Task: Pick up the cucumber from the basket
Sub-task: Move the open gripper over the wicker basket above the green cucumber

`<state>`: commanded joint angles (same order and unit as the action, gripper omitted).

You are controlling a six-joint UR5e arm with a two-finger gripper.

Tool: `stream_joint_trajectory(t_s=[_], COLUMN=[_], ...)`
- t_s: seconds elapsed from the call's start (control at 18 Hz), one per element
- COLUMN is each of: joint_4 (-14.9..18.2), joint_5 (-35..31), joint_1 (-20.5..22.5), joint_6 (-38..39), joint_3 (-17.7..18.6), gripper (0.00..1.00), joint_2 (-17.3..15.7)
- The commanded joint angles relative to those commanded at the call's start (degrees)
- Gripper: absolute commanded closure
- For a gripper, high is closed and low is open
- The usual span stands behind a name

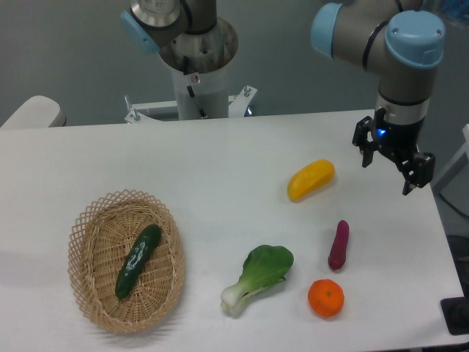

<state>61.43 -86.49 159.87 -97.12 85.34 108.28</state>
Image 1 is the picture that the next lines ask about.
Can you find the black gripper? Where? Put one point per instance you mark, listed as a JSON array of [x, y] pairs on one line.
[[397, 142]]

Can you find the dark green cucumber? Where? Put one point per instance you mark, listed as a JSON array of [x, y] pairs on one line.
[[141, 251]]

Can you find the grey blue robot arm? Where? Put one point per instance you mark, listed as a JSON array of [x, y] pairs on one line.
[[395, 40]]

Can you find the woven wicker basket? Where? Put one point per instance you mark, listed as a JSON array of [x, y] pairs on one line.
[[100, 242]]

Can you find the yellow pepper slice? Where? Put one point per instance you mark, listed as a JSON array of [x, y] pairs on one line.
[[310, 178]]

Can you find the purple sweet potato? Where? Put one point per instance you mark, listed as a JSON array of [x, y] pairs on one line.
[[338, 250]]

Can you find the orange mandarin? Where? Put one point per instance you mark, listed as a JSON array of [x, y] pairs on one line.
[[326, 298]]

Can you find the blue object top right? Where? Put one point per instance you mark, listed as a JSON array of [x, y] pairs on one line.
[[456, 11]]

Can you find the green bok choy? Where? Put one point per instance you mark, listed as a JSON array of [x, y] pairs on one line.
[[264, 267]]

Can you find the black device at edge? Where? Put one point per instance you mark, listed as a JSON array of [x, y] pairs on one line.
[[455, 312]]

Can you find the white chair armrest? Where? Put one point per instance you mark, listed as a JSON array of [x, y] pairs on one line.
[[37, 112]]

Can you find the white furniture frame right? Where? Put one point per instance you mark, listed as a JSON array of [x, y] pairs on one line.
[[453, 167]]

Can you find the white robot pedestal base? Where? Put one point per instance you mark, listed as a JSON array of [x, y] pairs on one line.
[[198, 58]]

